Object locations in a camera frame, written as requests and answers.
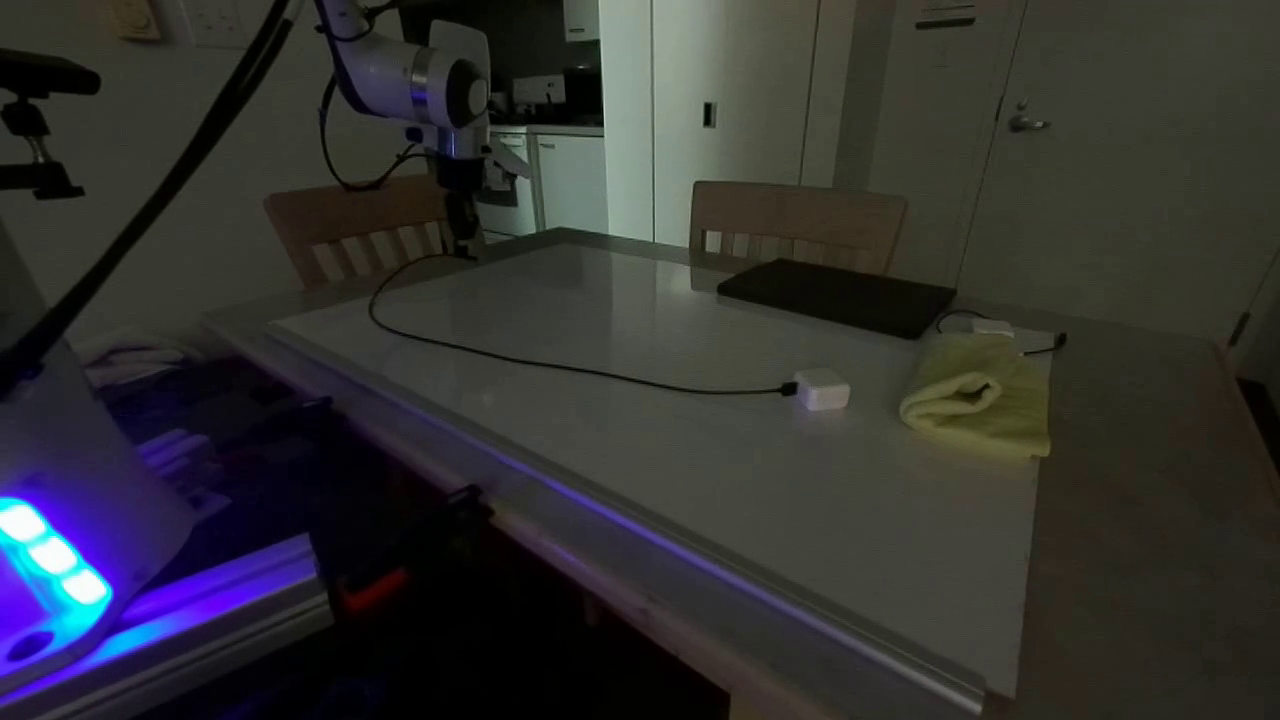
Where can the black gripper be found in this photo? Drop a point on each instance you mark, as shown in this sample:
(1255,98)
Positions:
(460,183)

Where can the white charger power brick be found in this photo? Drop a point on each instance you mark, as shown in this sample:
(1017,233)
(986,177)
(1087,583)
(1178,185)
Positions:
(821,388)

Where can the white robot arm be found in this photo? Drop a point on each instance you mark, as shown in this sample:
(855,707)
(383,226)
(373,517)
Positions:
(436,84)

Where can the robot base with blue lights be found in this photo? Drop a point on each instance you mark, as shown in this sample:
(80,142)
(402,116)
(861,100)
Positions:
(80,521)

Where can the white kitchen cabinet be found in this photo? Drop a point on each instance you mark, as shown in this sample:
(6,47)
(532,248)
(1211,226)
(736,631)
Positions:
(557,185)

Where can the left wooden chair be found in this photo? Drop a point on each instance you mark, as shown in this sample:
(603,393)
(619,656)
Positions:
(348,236)

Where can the wooden chair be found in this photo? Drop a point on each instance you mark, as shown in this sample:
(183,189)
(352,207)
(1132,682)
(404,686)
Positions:
(348,236)
(786,222)

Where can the right wooden chair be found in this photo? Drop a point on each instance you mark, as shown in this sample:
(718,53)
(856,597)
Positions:
(786,222)

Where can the white table mat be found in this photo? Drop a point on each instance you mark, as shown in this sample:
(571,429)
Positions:
(633,383)

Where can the black laptop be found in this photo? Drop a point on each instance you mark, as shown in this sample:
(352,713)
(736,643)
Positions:
(847,296)

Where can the small items behind cloth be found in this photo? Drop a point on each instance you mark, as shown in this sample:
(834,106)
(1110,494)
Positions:
(1030,343)

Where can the yellow folded cloth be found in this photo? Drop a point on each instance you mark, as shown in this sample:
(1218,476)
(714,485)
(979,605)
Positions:
(982,393)

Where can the red handled clamp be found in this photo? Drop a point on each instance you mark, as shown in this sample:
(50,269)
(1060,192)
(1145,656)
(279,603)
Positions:
(415,555)

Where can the black camera on stand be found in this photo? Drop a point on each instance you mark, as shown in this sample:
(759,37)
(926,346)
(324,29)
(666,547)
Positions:
(32,77)

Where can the grey door with handle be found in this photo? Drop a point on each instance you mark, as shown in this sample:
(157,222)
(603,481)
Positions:
(1137,166)

